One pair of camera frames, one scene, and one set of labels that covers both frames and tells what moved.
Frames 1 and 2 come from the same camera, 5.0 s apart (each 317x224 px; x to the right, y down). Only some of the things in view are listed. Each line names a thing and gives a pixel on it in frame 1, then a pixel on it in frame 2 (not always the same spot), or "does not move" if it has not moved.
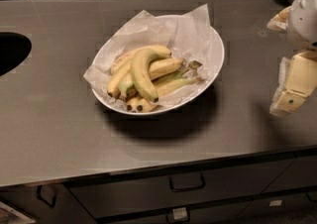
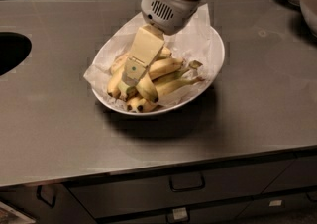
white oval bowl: (189, 95) does not move
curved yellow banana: (140, 66) does not move
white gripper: (303, 20) → (169, 11)
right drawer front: (301, 173) does not move
